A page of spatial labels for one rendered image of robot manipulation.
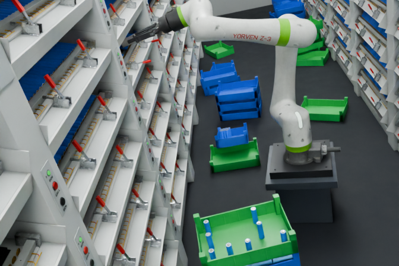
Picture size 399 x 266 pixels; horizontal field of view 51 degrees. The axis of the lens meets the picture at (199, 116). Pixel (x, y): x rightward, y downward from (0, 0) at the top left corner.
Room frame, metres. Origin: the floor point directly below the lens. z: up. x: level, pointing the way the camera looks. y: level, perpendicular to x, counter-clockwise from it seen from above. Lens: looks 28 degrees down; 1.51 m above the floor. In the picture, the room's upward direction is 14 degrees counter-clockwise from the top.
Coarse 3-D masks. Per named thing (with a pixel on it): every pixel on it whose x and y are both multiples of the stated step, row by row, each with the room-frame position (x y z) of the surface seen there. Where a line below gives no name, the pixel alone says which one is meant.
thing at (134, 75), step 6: (132, 30) 2.10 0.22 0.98; (138, 30) 2.09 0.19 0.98; (144, 48) 1.92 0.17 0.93; (150, 48) 2.00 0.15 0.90; (138, 54) 1.84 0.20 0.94; (144, 54) 1.84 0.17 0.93; (132, 60) 1.76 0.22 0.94; (138, 60) 1.77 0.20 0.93; (144, 60) 1.80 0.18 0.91; (138, 66) 1.69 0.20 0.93; (132, 72) 1.63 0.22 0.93; (138, 72) 1.64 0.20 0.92; (132, 78) 1.49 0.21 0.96; (138, 78) 1.65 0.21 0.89; (132, 84) 1.52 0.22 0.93
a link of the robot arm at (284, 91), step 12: (276, 48) 1.85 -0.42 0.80; (288, 48) 1.80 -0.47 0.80; (276, 60) 1.84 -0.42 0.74; (288, 60) 1.80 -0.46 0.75; (276, 72) 1.83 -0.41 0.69; (288, 72) 1.80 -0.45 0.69; (276, 84) 1.82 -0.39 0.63; (288, 84) 1.79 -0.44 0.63; (276, 96) 1.81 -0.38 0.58; (288, 96) 1.78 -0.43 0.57; (276, 108) 1.77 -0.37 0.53
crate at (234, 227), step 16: (240, 208) 1.13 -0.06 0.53; (256, 208) 1.13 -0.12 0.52; (272, 208) 1.13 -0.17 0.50; (224, 224) 1.13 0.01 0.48; (240, 224) 1.11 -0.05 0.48; (272, 224) 1.08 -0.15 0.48; (288, 224) 1.02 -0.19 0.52; (224, 240) 1.06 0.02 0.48; (240, 240) 1.04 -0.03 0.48; (256, 240) 1.02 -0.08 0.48; (272, 240) 1.01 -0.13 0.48; (288, 240) 0.99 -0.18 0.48; (208, 256) 1.00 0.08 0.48; (224, 256) 0.94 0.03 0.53; (240, 256) 0.94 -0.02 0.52; (256, 256) 0.94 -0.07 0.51; (272, 256) 0.94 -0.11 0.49
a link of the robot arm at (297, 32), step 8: (280, 24) 1.66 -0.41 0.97; (288, 24) 1.66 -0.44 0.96; (296, 24) 1.66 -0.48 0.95; (304, 24) 1.66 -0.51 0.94; (312, 24) 1.67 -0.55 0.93; (280, 32) 1.64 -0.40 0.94; (288, 32) 1.64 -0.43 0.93; (296, 32) 1.64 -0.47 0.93; (304, 32) 1.64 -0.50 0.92; (312, 32) 1.65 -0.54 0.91; (280, 40) 1.64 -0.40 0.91; (288, 40) 1.64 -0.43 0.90; (296, 40) 1.64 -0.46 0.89; (304, 40) 1.64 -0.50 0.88; (312, 40) 1.65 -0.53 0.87
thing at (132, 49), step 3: (135, 42) 1.92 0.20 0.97; (132, 45) 1.88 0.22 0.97; (135, 45) 1.90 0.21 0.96; (129, 48) 1.84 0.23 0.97; (132, 48) 1.84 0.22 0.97; (138, 48) 1.89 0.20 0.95; (129, 51) 1.80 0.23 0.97; (132, 51) 1.82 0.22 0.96; (126, 54) 1.76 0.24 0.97; (129, 54) 1.77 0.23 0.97; (126, 57) 1.73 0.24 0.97; (129, 57) 1.75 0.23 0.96; (132, 57) 1.77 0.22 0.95; (123, 60) 1.70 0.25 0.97; (126, 60) 1.70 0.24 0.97; (126, 69) 1.63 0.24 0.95
